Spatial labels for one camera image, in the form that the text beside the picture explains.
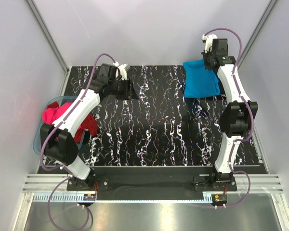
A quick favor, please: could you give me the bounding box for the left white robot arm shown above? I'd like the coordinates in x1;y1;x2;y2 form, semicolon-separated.
40;71;138;189

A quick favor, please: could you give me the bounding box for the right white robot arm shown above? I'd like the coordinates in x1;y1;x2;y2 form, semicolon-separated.
202;51;258;191

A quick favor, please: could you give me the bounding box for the pink t shirt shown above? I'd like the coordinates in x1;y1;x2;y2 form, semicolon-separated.
42;101;72;124

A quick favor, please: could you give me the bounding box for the aluminium rail frame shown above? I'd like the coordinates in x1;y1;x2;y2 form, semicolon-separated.
22;174;283;204

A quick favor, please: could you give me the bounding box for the dark red t shirt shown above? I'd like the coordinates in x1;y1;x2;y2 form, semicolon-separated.
47;101;98;142

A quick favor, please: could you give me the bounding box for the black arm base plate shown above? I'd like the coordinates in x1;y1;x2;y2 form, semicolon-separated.
67;166;237;192

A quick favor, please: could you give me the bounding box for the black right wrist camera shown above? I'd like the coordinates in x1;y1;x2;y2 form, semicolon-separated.
201;34;228;56

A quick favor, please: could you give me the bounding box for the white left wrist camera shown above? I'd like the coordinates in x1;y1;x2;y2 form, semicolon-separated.
113;62;131;80

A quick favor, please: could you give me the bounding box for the blue t shirt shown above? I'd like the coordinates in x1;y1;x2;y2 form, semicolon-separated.
183;59;221;99

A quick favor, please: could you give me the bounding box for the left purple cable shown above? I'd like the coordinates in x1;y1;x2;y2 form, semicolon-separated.
39;53;118;229

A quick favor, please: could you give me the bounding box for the clear blue plastic basket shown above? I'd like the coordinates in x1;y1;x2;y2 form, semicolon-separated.
33;96;85;155

